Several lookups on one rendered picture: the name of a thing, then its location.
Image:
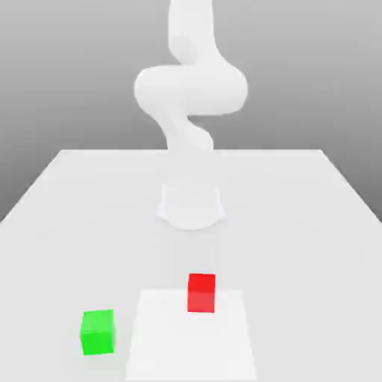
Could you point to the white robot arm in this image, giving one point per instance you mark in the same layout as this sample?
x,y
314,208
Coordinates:
x,y
191,89

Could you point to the small green cube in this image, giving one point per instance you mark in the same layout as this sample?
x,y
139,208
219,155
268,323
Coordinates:
x,y
98,332

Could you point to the small red cube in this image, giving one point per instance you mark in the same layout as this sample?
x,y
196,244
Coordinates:
x,y
201,294

